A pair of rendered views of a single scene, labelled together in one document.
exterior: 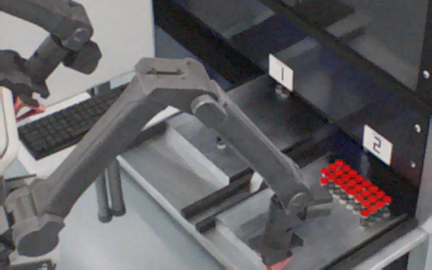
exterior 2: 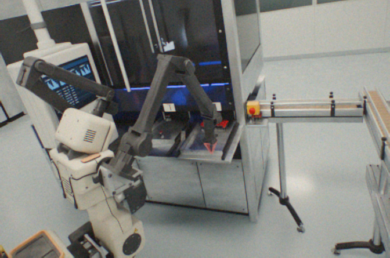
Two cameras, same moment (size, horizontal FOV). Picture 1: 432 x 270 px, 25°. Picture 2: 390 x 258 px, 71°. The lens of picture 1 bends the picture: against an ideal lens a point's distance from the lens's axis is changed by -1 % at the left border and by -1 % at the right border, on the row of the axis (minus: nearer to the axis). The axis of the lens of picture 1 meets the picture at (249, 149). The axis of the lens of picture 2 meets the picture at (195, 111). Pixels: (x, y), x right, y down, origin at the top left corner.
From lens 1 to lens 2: 99 cm
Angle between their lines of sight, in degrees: 29
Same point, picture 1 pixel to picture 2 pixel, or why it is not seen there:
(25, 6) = (87, 83)
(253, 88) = (158, 123)
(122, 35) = not seen: hidden behind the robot
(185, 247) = (147, 207)
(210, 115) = (190, 67)
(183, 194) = (162, 152)
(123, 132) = (163, 83)
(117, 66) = not seen: hidden behind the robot
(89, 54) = (114, 105)
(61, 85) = not seen: hidden behind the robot
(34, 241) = (143, 146)
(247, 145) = (198, 87)
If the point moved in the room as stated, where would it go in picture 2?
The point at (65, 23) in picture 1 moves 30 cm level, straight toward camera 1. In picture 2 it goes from (104, 89) to (136, 97)
